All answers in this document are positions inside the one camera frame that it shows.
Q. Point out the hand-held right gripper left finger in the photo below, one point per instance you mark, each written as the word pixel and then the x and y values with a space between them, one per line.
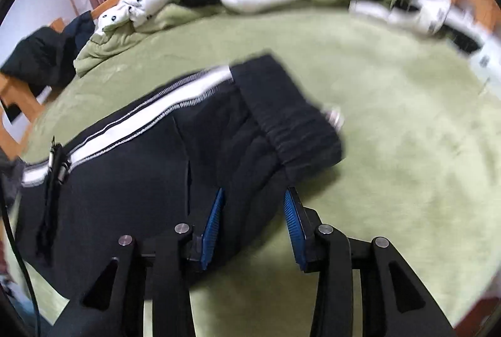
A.
pixel 211 227

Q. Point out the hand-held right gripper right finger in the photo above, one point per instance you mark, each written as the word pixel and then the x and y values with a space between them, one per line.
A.
pixel 293 227

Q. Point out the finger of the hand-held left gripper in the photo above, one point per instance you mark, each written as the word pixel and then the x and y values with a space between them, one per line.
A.
pixel 60 167

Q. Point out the black pants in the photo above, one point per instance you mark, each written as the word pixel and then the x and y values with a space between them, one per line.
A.
pixel 137 172

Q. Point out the black jacket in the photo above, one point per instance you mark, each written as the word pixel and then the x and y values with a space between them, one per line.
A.
pixel 35 55

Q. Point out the crumpled green blanket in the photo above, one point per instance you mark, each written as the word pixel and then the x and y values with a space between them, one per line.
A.
pixel 117 43

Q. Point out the navy jacket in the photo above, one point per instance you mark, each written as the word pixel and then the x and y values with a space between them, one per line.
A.
pixel 80 32

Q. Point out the wooden bed frame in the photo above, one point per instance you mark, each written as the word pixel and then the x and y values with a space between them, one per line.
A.
pixel 13 94

